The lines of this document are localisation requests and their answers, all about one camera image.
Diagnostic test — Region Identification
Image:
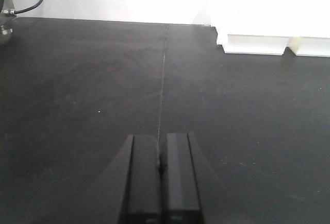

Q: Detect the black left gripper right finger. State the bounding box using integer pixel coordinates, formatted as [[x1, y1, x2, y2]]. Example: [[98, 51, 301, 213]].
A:
[[160, 133, 204, 223]]

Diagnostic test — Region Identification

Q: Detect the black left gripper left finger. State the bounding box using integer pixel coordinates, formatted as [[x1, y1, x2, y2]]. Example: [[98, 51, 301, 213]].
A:
[[119, 134, 162, 223]]

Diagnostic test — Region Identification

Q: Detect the left white storage bin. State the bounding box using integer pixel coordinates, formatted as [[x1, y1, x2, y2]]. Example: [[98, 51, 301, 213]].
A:
[[193, 0, 293, 55]]

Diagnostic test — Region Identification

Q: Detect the white storage bin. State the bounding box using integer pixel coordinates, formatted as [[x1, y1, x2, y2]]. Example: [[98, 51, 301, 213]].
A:
[[193, 0, 293, 55], [288, 37, 330, 57]]

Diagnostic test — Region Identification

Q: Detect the middle white storage bin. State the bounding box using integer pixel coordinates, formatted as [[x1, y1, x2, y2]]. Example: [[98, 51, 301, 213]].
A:
[[288, 37, 330, 57]]

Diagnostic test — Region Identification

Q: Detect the stainless steel lab machine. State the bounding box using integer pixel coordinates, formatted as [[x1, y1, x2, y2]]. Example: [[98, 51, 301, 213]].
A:
[[1, 0, 15, 46]]

